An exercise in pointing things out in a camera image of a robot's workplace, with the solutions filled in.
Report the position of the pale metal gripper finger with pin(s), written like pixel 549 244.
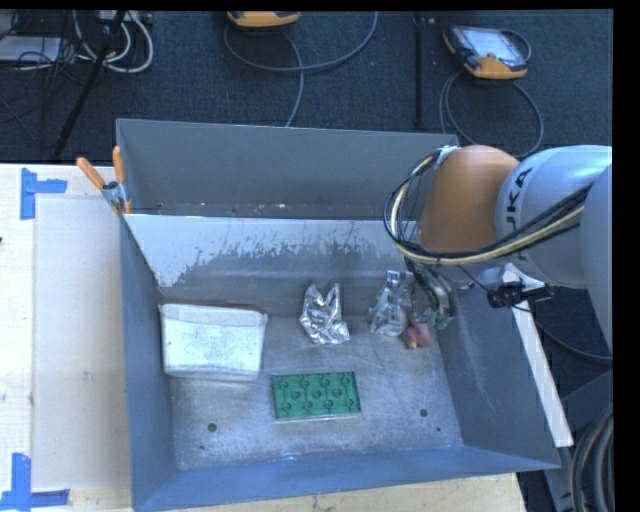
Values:
pixel 397 284
pixel 387 317

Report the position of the small red-orange toy food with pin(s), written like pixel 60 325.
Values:
pixel 417 336

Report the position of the crumpled clear plastic wrap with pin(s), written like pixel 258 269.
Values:
pixel 322 315

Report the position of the dark green flat block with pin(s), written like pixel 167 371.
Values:
pixel 316 395

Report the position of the grey metal bin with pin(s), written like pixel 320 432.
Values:
pixel 320 440

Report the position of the white open box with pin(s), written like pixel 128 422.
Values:
pixel 212 342

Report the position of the black cylinder on white bracket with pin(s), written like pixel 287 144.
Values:
pixel 510 295

